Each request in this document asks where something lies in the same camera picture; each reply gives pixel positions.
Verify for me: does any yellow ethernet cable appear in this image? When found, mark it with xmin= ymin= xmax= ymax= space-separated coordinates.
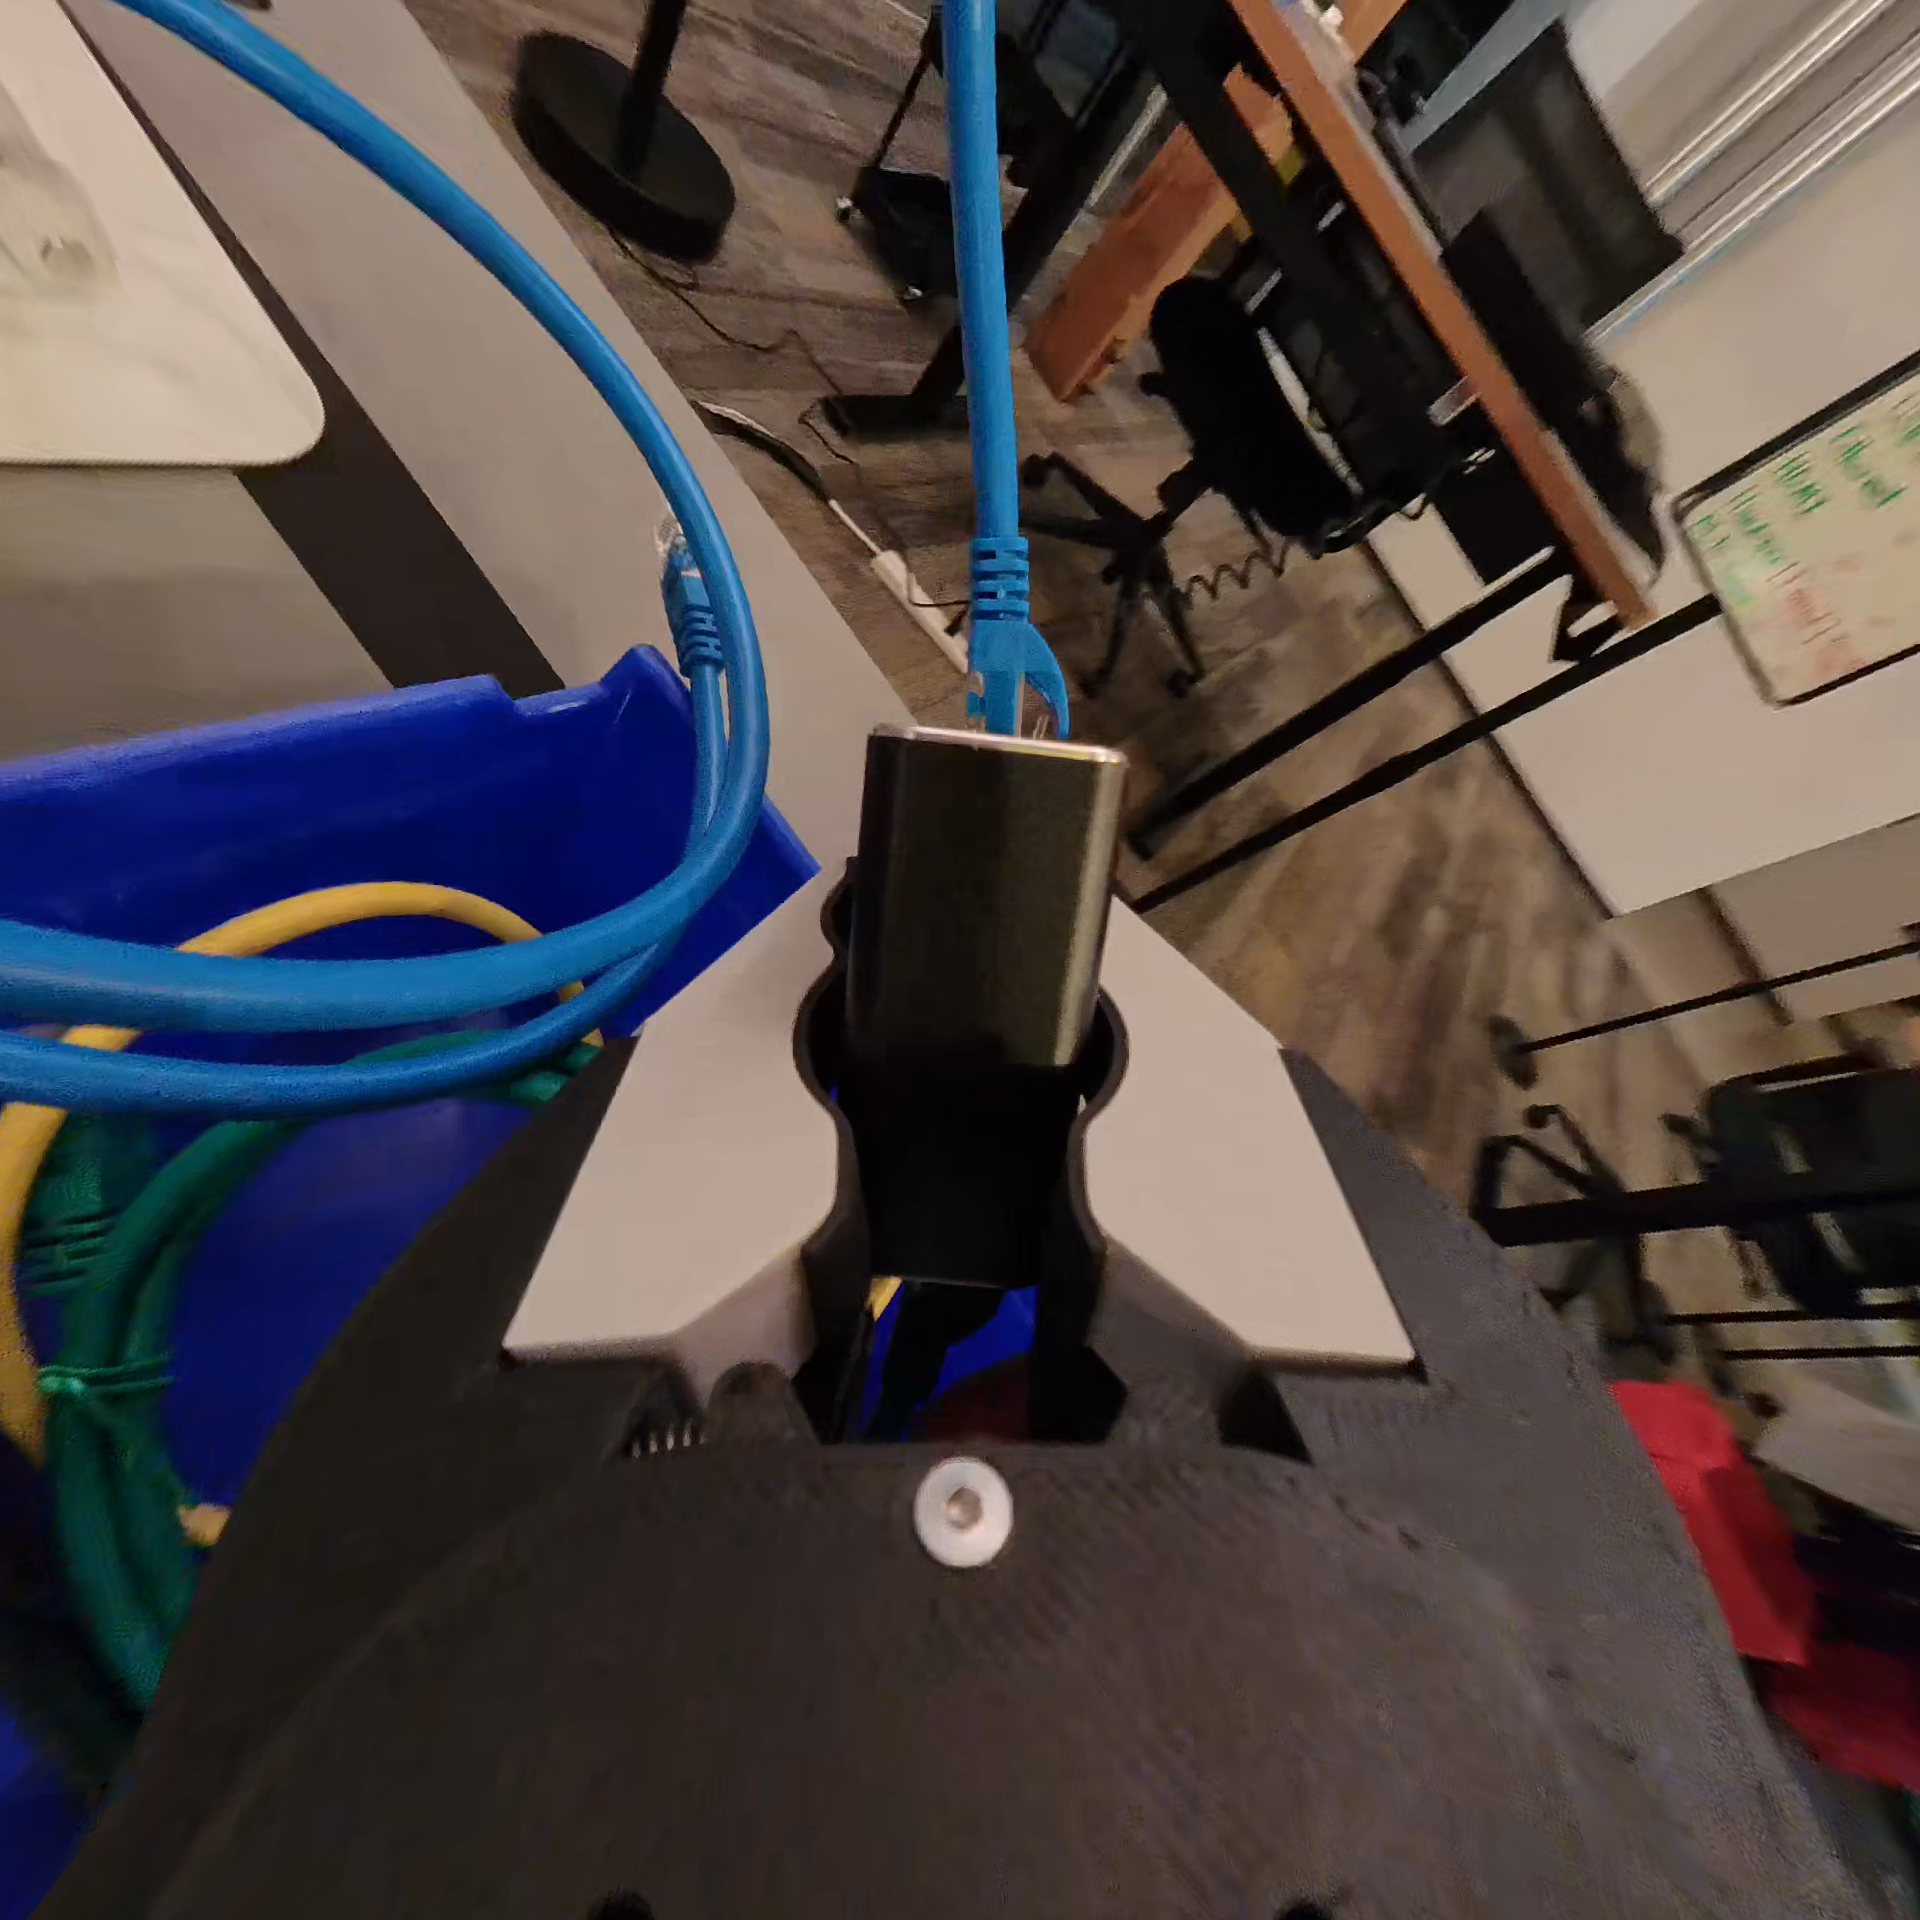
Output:
xmin=0 ymin=882 xmax=605 ymax=1547

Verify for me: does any wooden office desk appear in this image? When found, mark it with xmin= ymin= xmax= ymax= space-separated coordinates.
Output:
xmin=1027 ymin=0 xmax=1660 ymax=633

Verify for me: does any black ethernet splitter box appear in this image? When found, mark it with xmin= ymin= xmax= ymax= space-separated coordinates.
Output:
xmin=843 ymin=726 xmax=1129 ymax=1291

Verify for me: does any white power strip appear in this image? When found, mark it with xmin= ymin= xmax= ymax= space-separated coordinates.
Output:
xmin=827 ymin=498 xmax=976 ymax=675

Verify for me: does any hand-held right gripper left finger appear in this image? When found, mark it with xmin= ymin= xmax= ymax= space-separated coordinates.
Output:
xmin=498 ymin=861 xmax=878 ymax=1449

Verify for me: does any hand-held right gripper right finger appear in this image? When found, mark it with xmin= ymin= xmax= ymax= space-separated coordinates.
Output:
xmin=1027 ymin=902 xmax=1427 ymax=1448

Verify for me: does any blue plastic bin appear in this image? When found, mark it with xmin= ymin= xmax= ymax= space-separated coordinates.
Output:
xmin=0 ymin=646 xmax=1041 ymax=1920

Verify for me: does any black coiled cable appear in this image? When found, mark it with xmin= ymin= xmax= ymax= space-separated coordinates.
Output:
xmin=1175 ymin=526 xmax=1300 ymax=603

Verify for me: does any black pole stand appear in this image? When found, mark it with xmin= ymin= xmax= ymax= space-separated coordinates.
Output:
xmin=511 ymin=0 xmax=742 ymax=261

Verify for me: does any red plastic bin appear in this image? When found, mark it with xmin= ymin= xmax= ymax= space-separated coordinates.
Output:
xmin=1613 ymin=1381 xmax=1920 ymax=1788

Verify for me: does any whiteboard with scribbles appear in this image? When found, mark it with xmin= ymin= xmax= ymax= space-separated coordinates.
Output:
xmin=1671 ymin=354 xmax=1920 ymax=708

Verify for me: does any green ethernet cable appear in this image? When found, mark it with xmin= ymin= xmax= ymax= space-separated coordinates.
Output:
xmin=17 ymin=1034 xmax=602 ymax=1712

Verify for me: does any blue ethernet cable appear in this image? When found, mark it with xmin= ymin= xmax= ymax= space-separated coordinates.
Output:
xmin=0 ymin=0 xmax=1075 ymax=1120

